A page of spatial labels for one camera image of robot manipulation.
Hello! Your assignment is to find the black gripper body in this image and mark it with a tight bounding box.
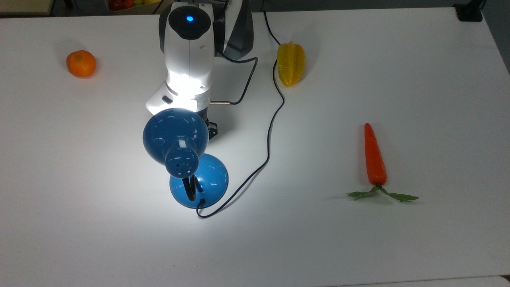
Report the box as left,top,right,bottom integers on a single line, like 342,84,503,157
198,107,219,141

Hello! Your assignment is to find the blue desk lamp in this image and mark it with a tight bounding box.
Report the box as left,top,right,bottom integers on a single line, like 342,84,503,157
143,108,229,209

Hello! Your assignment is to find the yellow toy starfruit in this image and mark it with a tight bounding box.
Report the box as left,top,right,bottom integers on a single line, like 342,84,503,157
277,41,306,87

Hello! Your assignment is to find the orange toy mandarin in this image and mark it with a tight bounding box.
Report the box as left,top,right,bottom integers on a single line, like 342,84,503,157
66,50,97,78

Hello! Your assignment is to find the orange toy carrot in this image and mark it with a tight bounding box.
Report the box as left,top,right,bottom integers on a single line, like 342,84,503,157
347,123,419,202

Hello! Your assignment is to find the tan wooden board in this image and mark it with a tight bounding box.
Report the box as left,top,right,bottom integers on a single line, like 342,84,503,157
0,0,55,16

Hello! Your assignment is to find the dark robot arm cable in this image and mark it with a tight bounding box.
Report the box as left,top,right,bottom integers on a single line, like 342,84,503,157
210,51,259,106

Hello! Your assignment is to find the dark lamp power cable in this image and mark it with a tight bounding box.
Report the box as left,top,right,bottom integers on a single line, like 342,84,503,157
196,11,286,218

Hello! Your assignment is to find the black clamped camera pole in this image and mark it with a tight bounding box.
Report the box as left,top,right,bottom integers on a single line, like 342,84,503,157
454,0,486,22

